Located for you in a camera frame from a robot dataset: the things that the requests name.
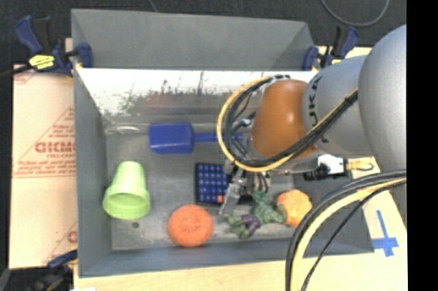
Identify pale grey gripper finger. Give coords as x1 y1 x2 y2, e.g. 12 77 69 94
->
218 182 241 217

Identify blue calculator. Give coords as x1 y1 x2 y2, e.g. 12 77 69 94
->
194 162 231 205

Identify purple toy eggplant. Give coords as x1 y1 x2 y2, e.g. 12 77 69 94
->
227 213 263 240

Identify orange ball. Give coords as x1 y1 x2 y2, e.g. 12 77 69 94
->
166 203 215 249

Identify orange toy vegetable, green leaves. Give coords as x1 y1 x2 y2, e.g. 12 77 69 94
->
252 188 313 229

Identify blue plastic scoop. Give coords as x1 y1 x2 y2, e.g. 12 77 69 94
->
148 122 244 155

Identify light green plastic cup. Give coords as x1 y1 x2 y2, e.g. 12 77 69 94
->
102 160 152 220

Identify clear glass object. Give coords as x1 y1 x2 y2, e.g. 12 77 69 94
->
103 124 144 136

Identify grey metal bin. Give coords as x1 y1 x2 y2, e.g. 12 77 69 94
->
70 8 376 279

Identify brown cardboard board, red print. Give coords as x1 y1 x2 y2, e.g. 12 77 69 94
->
8 67 79 270

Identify black cylinder on white bracket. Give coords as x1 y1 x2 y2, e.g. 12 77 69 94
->
302 153 354 181

